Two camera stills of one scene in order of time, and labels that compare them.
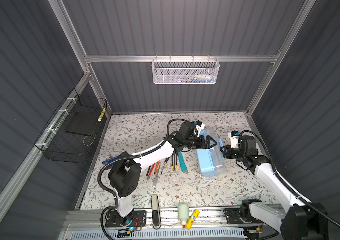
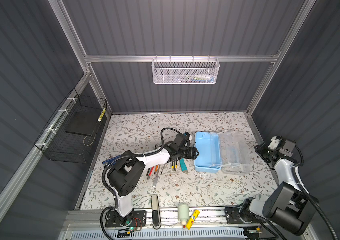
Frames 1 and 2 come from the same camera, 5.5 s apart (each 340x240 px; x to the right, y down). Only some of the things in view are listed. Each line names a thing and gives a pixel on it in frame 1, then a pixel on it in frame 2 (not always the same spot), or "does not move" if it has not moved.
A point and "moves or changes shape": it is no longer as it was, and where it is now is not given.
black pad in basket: [83, 123] does not move
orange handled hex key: [157, 164] does not move
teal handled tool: [184, 168] does not move
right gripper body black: [235, 153] -> [265, 152]
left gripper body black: [192, 142] -> [188, 153]
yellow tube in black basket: [101, 115] does not move
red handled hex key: [151, 169] does not move
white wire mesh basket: [185, 71] does not move
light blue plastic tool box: [211, 161] moves or changes shape
